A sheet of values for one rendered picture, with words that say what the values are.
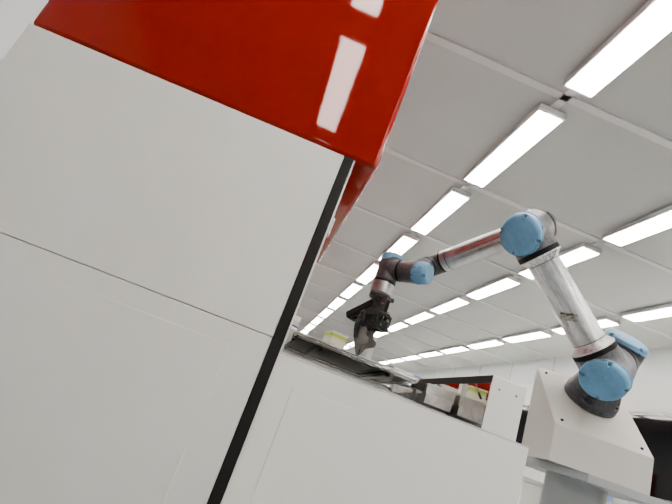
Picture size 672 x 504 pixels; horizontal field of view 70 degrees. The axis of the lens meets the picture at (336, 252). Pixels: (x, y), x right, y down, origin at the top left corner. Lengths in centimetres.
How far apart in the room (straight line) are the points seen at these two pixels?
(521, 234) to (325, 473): 78
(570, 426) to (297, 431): 76
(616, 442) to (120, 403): 123
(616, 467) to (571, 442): 12
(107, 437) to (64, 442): 6
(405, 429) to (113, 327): 65
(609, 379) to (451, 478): 49
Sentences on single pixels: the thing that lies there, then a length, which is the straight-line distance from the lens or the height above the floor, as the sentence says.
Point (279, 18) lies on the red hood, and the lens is 119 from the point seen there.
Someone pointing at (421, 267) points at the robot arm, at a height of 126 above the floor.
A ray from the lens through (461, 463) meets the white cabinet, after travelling 120.
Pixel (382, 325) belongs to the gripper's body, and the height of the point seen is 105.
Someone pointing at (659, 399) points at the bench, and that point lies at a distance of 520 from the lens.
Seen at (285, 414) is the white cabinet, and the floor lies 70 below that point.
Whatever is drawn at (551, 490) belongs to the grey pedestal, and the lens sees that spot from 159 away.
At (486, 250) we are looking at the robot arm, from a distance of 159.
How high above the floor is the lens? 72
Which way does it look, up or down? 19 degrees up
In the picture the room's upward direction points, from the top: 21 degrees clockwise
